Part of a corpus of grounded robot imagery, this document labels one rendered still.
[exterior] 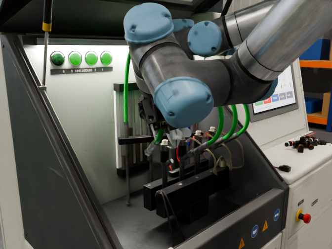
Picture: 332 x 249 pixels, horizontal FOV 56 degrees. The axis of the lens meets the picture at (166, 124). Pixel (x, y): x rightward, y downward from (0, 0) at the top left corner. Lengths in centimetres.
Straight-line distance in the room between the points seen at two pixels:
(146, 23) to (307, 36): 22
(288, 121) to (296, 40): 122
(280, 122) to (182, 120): 117
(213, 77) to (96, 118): 74
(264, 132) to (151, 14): 103
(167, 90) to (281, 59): 16
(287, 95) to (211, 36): 102
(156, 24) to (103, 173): 83
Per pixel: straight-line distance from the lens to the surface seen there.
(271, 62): 46
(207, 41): 69
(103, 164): 120
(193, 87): 42
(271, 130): 150
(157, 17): 48
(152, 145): 82
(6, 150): 115
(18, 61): 93
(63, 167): 76
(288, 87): 166
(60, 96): 106
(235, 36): 70
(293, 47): 45
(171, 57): 45
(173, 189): 100
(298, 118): 175
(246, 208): 98
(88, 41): 107
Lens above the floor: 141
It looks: 14 degrees down
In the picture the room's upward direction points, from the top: straight up
